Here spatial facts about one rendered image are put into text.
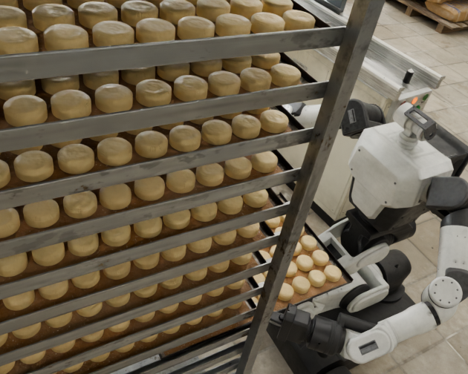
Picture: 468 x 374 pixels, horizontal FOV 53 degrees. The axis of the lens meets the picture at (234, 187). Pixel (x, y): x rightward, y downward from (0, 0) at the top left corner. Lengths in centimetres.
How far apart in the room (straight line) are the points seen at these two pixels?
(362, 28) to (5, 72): 47
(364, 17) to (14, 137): 48
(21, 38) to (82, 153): 19
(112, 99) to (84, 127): 6
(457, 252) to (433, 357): 106
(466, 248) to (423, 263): 134
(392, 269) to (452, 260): 74
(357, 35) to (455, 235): 78
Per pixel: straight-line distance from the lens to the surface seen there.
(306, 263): 142
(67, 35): 60
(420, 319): 132
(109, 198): 76
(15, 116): 63
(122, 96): 66
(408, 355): 231
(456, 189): 141
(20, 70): 56
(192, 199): 77
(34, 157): 71
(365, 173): 152
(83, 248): 82
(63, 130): 61
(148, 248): 82
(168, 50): 60
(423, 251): 277
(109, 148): 71
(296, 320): 126
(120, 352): 114
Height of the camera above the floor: 177
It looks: 41 degrees down
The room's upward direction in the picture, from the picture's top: 12 degrees clockwise
